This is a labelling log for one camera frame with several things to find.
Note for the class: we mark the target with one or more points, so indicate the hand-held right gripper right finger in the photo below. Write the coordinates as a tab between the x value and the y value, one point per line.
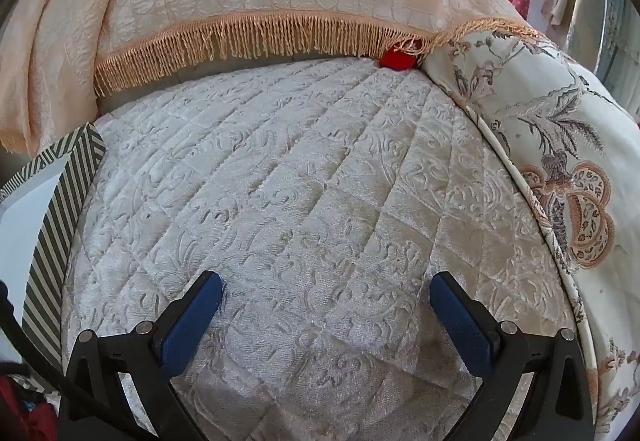
460	326

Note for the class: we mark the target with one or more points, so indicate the striped cardboard box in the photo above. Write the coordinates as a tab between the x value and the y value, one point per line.
75	186

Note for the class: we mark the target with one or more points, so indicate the dark red cloth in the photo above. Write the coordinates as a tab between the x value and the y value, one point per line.
25	411

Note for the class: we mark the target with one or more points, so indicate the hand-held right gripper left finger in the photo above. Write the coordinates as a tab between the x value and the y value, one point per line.
192	321

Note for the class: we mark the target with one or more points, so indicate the small red object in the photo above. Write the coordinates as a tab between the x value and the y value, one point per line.
397	58

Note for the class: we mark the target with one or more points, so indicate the floral print cushion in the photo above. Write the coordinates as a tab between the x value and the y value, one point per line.
550	121

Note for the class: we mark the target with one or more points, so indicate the white quilted sofa cover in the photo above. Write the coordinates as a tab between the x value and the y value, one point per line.
300	196

